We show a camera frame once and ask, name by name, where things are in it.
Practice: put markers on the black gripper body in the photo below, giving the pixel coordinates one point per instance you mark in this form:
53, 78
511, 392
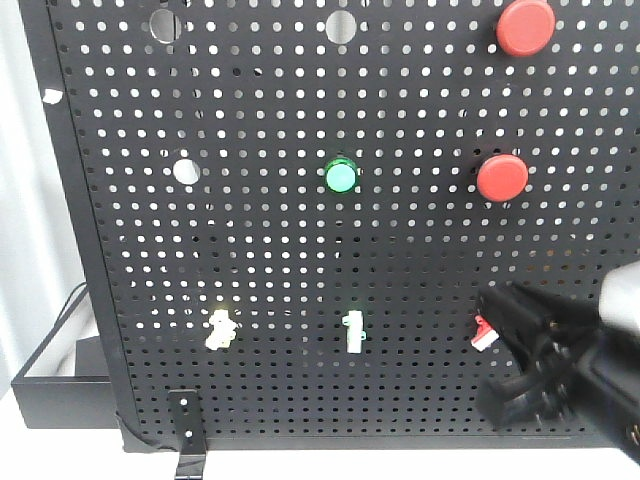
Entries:
604, 375

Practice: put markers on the black tray box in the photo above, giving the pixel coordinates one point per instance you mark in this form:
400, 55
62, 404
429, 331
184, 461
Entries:
82, 401

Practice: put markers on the black perforated pegboard panel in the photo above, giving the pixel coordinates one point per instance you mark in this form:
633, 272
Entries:
191, 139

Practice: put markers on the left black pegboard clamp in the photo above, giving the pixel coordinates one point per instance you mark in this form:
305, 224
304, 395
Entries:
186, 414

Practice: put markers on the red toggle switch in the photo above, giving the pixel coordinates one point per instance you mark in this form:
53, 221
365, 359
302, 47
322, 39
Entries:
485, 335

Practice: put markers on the green illuminated push button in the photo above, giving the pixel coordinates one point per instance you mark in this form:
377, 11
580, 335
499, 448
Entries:
341, 174

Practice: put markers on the grey curtain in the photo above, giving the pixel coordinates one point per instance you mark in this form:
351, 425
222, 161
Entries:
40, 264

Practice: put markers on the red mushroom button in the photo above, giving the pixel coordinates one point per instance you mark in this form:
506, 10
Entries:
502, 177
525, 27

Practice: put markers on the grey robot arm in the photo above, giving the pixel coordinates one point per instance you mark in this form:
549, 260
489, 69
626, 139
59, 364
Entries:
618, 305

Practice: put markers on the lower red mushroom button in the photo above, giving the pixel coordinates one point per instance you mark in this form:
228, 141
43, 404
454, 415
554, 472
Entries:
502, 177

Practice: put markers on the yellow toggle switch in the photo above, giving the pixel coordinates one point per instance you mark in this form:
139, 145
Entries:
223, 331

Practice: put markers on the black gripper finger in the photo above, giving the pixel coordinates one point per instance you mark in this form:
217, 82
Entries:
510, 401
518, 318

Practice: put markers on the upper red mushroom button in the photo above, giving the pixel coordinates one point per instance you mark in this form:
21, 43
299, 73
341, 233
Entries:
525, 27

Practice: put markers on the green toggle switch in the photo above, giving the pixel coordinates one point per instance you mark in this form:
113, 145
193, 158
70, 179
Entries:
355, 334

